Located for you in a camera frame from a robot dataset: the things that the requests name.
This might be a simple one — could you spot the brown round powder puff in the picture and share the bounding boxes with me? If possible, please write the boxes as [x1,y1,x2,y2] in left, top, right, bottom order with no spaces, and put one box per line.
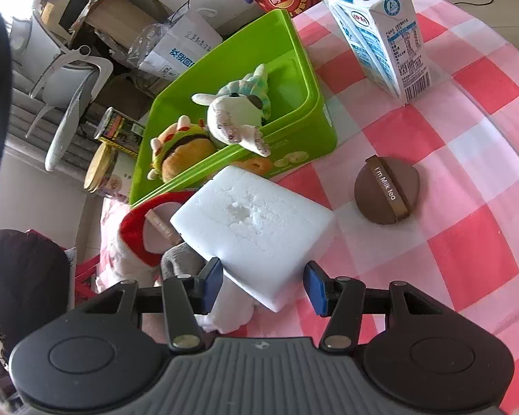
[354,155,421,225]

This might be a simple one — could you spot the wooden desk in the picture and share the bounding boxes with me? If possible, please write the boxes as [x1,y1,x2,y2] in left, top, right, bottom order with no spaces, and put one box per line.
[39,0,174,53]

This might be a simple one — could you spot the white teal plush toy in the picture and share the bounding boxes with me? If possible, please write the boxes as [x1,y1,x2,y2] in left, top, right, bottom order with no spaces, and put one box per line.
[191,64,272,157]

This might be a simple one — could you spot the gold lid cookie jar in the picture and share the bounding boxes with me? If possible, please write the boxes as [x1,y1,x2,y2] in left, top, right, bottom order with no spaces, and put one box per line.
[83,142,135,197]

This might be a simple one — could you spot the grey sock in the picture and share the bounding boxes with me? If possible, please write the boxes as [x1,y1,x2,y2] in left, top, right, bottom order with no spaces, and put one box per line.
[161,242,208,288]

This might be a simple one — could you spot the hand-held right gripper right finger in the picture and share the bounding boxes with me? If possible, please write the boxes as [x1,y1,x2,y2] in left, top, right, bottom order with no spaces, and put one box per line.
[303,260,446,353]

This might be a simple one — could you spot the grey white office chair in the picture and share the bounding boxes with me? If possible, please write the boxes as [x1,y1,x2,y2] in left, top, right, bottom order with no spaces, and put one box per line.
[9,9,115,171]

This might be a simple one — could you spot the green plastic box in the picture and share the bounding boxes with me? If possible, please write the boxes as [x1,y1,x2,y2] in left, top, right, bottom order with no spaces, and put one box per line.
[127,9,339,208]

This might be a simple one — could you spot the dark cloth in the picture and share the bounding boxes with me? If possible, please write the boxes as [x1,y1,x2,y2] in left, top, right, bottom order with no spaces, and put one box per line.
[0,229,72,355]

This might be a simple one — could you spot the clear plastic bag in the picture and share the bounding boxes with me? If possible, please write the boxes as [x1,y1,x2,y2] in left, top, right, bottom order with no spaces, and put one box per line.
[132,21,174,70]

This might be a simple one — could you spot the white cloth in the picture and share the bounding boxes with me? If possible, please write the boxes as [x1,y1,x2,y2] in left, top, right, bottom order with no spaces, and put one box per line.
[199,277,260,333]

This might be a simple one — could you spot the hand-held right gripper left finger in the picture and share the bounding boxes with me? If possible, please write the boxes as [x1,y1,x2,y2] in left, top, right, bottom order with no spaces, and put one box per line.
[75,257,226,352]

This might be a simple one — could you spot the santa plush toy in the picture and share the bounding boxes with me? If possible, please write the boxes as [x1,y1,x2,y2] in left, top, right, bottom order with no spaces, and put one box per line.
[97,190,200,295]

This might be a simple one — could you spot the blue white milk carton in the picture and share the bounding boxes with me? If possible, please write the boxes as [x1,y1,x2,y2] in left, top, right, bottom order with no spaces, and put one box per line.
[319,0,431,105]

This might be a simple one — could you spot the black yellow drink can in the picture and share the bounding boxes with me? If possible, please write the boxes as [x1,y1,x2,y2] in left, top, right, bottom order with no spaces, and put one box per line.
[96,107,147,154]

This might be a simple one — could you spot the pink white checkered tablecloth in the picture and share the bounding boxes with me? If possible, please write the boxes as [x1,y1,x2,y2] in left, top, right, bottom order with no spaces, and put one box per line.
[95,0,519,415]

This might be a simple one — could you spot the white foam block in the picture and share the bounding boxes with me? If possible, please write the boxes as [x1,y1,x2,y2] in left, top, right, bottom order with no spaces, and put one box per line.
[170,165,336,312]

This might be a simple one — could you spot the burger plush toy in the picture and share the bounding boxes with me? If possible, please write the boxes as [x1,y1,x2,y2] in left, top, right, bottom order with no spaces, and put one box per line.
[147,114,219,182]

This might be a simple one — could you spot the white paper bag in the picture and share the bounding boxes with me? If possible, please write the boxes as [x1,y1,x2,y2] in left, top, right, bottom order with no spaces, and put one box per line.
[132,6,223,83]

